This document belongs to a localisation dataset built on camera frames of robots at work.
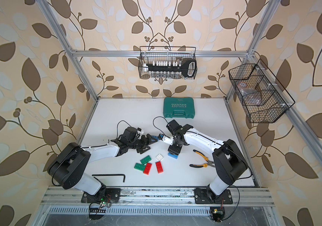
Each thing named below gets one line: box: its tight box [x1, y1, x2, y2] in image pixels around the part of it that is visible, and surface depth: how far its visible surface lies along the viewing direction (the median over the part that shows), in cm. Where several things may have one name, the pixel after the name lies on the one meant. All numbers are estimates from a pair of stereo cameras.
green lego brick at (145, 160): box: [139, 154, 152, 166], surface depth 88 cm
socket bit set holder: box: [142, 58, 197, 78], surface depth 86 cm
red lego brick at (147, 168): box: [143, 162, 153, 176], surface depth 84 cm
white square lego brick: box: [155, 153, 164, 162], surface depth 88 cm
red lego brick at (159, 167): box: [155, 161, 164, 174], surface depth 84 cm
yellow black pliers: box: [189, 149, 216, 169], surface depth 86 cm
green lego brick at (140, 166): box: [133, 162, 146, 172], surface depth 85 cm
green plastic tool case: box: [162, 96, 196, 119], surface depth 111 cm
